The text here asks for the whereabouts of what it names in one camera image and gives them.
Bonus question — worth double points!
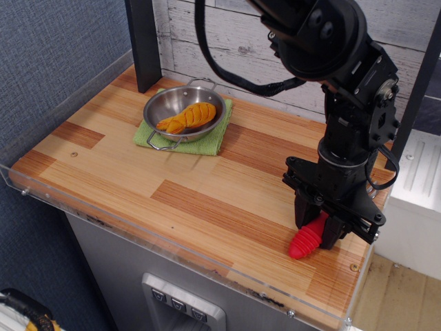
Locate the white ribbed side box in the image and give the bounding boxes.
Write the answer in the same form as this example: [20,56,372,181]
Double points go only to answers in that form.
[374,130,440,279]

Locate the black left frame post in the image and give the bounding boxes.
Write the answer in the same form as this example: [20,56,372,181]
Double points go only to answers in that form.
[125,0,162,93]

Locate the grey toy fridge cabinet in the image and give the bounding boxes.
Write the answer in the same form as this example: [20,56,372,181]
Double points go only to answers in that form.
[67,214,313,330]

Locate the black corrugated hose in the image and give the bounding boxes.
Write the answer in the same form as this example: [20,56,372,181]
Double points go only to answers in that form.
[0,292,54,330]

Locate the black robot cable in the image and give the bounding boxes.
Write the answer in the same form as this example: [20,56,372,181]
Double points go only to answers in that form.
[194,0,307,96]

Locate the black frame post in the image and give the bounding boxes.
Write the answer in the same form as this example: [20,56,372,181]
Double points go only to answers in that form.
[391,14,440,161]
[125,0,162,93]

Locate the black right frame post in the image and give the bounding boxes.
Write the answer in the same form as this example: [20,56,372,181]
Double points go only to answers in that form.
[391,14,440,161]

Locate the green folded cloth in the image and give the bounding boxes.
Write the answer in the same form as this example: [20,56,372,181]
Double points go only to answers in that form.
[133,86,233,156]

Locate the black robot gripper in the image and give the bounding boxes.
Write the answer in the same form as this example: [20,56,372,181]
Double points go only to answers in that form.
[283,148,381,250]

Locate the silver dispenser button panel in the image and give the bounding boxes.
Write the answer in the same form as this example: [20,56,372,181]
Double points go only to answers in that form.
[142,272,227,330]

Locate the red handled metal fork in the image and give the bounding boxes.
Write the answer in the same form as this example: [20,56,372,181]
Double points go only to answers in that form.
[289,184,386,259]

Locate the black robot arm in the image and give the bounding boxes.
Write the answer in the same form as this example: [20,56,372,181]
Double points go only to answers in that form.
[253,1,400,250]

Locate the steel pan with handles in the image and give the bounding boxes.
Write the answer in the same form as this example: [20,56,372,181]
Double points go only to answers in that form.
[143,77,227,150]

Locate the orange plush fish toy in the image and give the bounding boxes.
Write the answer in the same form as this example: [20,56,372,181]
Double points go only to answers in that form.
[156,102,216,134]

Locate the clear acrylic table guard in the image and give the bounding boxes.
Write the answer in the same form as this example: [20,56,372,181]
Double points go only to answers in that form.
[0,50,394,331]

